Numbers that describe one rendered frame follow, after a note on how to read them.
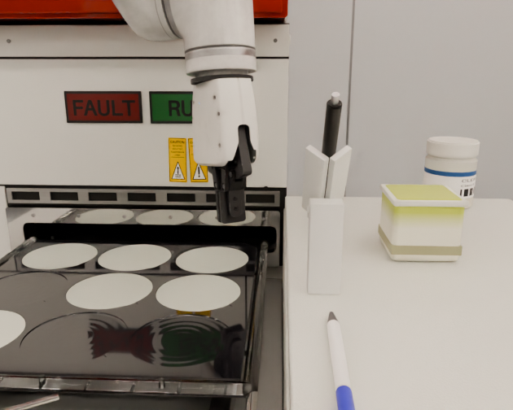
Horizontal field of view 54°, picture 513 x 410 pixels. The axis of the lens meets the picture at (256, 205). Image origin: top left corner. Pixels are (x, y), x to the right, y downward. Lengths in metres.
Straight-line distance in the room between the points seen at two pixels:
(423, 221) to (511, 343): 0.16
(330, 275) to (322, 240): 0.03
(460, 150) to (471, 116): 1.67
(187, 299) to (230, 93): 0.24
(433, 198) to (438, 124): 1.83
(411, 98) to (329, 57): 0.40
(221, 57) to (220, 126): 0.08
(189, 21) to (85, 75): 0.26
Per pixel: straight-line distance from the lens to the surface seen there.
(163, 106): 0.79
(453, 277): 0.53
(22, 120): 0.87
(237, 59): 0.59
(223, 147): 0.56
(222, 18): 0.59
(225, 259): 0.71
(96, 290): 0.65
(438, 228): 0.55
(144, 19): 0.64
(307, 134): 2.28
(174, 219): 0.81
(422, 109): 2.34
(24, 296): 0.67
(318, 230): 0.44
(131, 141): 0.81
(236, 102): 0.57
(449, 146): 0.74
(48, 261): 0.76
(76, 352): 0.53
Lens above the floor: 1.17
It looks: 16 degrees down
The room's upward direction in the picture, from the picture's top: straight up
